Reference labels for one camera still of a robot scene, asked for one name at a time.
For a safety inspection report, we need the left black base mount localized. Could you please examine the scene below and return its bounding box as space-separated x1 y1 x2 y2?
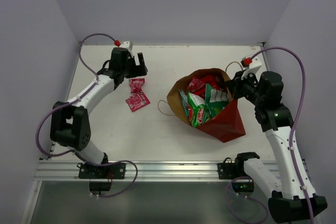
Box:
77 163 126 195

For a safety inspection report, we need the red snack bag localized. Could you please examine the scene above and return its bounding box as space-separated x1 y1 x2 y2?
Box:
187 74 223 99

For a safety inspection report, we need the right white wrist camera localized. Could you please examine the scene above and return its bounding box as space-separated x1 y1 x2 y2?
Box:
241 56 262 80

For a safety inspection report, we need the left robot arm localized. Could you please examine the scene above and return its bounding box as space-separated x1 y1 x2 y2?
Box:
50 47 148 178

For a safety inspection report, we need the small red candy packet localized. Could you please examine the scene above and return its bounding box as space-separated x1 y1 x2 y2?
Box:
129 78 145 94

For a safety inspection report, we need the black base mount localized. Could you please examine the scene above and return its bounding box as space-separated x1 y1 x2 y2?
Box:
77 163 126 195
217 157 255 195

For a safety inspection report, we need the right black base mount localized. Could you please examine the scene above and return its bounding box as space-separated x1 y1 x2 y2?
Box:
217 157 255 195

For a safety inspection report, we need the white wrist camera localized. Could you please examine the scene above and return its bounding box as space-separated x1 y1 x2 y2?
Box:
241 56 262 80
114 40 133 51

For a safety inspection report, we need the purple cable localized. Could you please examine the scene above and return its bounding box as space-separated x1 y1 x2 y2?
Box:
35 33 139 198
226 47 316 224

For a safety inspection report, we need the green Chuba chips bag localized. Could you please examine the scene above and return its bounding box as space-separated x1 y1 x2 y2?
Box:
179 90 210 127

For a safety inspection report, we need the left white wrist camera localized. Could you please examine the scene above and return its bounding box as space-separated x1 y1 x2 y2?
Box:
114 40 133 51

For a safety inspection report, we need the red paper bag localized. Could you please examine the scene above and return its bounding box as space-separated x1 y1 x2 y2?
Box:
166 68 246 143

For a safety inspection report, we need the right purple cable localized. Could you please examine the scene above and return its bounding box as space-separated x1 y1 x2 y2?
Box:
226 47 316 224

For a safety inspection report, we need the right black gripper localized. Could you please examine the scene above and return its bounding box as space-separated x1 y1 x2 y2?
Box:
225 69 265 108

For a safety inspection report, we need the green chips bag back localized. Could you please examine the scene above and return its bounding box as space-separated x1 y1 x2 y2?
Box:
205 83 229 118

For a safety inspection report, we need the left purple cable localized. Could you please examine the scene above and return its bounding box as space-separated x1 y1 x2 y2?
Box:
35 33 139 198

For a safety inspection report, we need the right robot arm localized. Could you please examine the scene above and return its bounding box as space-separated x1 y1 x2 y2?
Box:
226 71 328 223

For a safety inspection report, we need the aluminium rail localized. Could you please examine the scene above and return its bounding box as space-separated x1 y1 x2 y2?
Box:
34 160 225 182

